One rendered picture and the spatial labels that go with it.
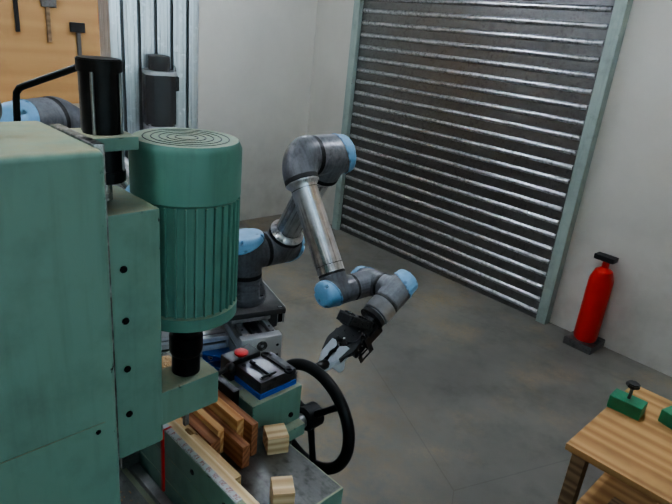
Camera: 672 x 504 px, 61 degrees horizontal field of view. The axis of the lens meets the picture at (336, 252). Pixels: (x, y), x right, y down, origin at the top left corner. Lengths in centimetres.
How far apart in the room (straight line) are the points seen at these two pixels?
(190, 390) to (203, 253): 29
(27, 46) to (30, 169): 354
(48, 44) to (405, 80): 247
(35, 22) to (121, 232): 349
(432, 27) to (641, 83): 151
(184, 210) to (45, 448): 38
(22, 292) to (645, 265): 342
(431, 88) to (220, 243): 359
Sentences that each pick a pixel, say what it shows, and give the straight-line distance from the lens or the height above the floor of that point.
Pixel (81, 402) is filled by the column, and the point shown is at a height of 117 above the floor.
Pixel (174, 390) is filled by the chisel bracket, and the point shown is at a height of 107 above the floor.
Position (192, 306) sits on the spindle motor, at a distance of 96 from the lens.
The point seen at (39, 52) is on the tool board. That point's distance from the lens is 430.
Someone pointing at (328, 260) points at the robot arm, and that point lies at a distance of 152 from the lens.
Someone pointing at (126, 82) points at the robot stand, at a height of 149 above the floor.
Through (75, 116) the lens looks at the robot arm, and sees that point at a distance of 162.
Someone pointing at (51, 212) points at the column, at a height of 145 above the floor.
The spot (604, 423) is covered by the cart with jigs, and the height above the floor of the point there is 53.
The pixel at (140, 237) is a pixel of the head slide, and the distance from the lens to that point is 88.
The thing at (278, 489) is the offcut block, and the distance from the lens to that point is 108.
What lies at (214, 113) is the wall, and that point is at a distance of 488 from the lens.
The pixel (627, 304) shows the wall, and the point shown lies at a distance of 388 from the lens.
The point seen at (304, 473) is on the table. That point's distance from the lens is 117.
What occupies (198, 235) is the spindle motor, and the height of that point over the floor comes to 137.
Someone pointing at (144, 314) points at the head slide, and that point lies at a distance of 93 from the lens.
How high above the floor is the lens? 169
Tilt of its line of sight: 21 degrees down
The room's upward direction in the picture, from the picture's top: 6 degrees clockwise
